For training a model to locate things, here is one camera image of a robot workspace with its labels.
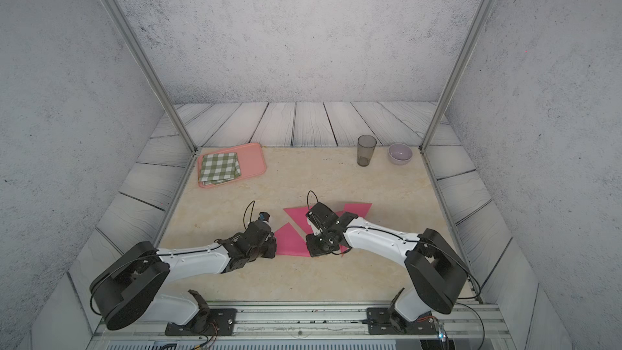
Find grey translucent cup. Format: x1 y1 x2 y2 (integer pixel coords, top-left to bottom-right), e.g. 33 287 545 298
356 134 377 167

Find pink plastic tray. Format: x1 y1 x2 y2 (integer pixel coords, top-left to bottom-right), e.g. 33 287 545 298
198 143 267 188

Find pink square paper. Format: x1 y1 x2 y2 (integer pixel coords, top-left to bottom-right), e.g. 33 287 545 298
337 203 374 255

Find right aluminium frame post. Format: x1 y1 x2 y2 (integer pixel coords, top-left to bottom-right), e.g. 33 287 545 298
420 0 496 154

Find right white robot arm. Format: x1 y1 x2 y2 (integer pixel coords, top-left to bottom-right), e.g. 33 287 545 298
305 203 469 322

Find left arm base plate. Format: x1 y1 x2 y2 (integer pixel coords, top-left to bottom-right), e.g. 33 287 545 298
165 308 237 338

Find lilac bowl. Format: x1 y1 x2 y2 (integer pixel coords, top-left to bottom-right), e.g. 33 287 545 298
388 144 413 165

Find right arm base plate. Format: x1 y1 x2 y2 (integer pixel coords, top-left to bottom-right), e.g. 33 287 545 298
363 307 438 335

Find green checkered cloth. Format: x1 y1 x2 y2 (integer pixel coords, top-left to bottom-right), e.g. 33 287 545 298
199 152 241 185

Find front aluminium rail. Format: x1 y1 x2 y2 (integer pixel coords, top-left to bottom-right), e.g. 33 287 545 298
88 302 518 349

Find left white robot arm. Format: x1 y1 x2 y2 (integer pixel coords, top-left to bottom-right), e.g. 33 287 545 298
89 217 277 331

